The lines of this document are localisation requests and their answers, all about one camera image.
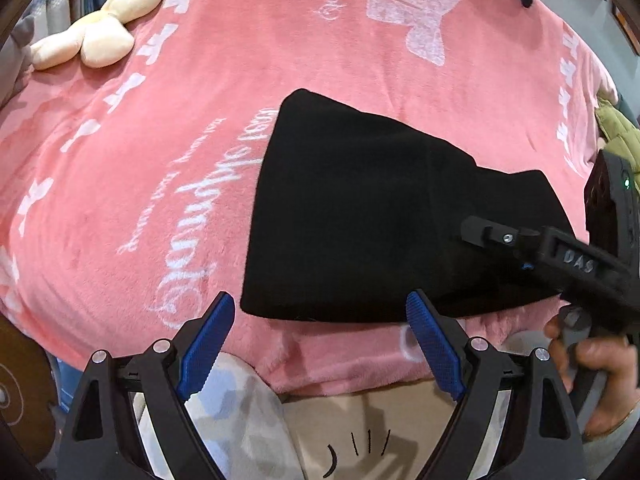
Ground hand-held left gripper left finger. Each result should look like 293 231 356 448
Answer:
59 291 237 480

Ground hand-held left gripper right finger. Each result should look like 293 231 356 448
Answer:
405 290 586 480

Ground black pants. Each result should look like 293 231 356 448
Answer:
240 88 576 322

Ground person's right forearm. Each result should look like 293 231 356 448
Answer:
582 410 640 476

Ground person's right hand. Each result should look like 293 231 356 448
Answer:
544 311 640 437

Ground patterned pajama trousers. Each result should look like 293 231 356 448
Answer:
135 352 301 480

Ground beige shirt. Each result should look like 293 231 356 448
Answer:
280 380 506 480

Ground olive green quilted cloth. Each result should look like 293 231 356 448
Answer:
595 97 640 176

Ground round wooden stool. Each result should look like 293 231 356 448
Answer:
0 317 58 461

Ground pink printed blanket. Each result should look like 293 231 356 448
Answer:
0 0 631 396

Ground cream bunny plush toy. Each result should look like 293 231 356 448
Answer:
30 0 168 70

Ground grey cloth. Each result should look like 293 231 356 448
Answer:
0 15 38 106

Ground blue curtain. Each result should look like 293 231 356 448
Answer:
27 0 108 48

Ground framed wall picture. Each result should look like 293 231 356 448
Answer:
611 2 640 56

